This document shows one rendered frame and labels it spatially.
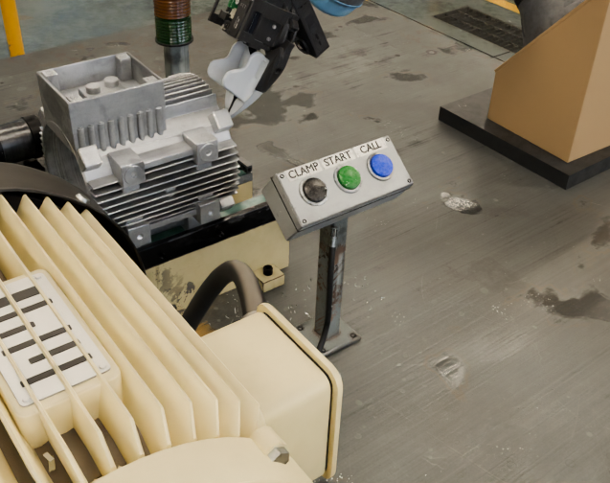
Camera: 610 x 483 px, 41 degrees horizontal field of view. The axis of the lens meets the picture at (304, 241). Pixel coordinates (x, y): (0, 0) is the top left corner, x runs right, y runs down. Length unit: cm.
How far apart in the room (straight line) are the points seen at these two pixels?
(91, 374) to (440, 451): 75
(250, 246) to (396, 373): 28
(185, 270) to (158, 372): 83
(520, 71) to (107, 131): 84
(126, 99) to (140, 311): 67
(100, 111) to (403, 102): 90
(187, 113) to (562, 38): 72
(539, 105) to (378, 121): 32
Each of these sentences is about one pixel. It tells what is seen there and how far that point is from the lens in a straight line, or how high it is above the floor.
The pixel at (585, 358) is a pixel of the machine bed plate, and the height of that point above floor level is 80.
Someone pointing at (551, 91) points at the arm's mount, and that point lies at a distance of 154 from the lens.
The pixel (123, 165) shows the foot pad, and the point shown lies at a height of 107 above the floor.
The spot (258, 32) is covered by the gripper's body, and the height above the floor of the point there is 120.
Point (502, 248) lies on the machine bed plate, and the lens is 135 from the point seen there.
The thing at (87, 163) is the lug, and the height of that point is 108.
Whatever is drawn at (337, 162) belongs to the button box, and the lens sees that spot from 97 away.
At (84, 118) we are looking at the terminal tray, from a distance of 98.
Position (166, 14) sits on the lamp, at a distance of 138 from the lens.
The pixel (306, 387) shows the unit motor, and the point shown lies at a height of 131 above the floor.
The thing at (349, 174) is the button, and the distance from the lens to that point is 96.
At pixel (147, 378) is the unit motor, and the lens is 31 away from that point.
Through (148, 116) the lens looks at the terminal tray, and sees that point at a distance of 101.
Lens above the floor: 157
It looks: 36 degrees down
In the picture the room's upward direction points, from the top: 2 degrees clockwise
